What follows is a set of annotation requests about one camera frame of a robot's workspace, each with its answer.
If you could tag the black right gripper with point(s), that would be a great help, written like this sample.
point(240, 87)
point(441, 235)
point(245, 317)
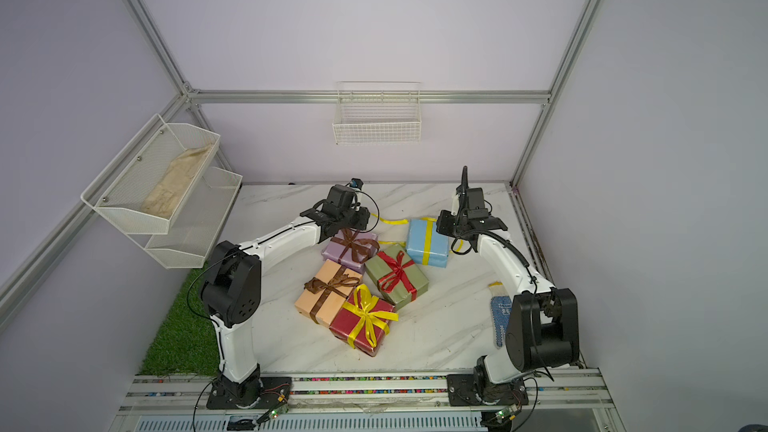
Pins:
point(444, 227)

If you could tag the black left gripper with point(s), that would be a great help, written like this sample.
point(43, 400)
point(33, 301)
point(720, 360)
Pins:
point(364, 214)

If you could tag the light blue gift box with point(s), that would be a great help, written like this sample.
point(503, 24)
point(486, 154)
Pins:
point(425, 245)

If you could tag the green gift box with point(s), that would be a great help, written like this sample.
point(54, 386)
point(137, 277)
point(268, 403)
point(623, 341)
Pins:
point(398, 298)

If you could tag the yellow ribbon of blue box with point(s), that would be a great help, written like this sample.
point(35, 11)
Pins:
point(458, 246)

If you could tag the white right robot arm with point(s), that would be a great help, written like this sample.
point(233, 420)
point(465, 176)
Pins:
point(542, 330)

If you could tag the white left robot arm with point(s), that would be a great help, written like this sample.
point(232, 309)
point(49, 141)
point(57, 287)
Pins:
point(231, 289)

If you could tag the purple gift box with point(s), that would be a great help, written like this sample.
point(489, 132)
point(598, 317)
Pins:
point(351, 249)

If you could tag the brown ribbon on purple box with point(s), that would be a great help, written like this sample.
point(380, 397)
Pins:
point(354, 244)

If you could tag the orange gift box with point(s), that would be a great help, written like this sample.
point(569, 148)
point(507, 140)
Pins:
point(327, 294)

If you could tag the yellow ribbon on red box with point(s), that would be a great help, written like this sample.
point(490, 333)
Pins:
point(363, 305)

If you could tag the red gift box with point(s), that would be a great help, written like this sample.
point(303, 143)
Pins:
point(345, 321)

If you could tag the blue dotted work glove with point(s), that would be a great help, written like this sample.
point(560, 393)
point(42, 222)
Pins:
point(500, 306)

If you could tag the beige cloth in shelf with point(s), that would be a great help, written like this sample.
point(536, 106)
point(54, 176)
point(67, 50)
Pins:
point(166, 196)

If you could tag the white two-tier mesh shelf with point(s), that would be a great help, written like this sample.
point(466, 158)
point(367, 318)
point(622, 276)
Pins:
point(186, 239)

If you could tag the green artificial grass mat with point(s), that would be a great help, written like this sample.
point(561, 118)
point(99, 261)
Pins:
point(184, 343)

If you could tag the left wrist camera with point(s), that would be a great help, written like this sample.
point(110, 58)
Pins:
point(356, 183)

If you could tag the white wire wall basket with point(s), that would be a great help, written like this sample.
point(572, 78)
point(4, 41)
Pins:
point(377, 112)

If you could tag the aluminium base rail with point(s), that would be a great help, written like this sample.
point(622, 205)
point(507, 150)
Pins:
point(569, 400)

